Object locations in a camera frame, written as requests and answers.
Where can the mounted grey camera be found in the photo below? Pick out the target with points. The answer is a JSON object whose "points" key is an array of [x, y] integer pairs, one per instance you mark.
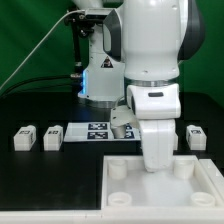
{"points": [[97, 13]]}

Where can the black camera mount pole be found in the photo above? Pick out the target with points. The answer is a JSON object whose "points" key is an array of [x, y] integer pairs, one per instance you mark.
{"points": [[81, 28]]}

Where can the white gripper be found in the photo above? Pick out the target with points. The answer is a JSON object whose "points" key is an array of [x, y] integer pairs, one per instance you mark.
{"points": [[155, 109]]}

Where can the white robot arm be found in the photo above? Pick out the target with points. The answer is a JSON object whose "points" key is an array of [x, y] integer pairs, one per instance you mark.
{"points": [[133, 66]]}

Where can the white square tabletop part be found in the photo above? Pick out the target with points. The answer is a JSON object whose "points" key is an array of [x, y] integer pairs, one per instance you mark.
{"points": [[188, 182]]}

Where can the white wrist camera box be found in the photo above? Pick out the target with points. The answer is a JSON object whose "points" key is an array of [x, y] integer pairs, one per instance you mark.
{"points": [[119, 117]]}

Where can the white marker sheet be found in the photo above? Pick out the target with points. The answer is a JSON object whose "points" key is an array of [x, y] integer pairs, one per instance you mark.
{"points": [[89, 131]]}

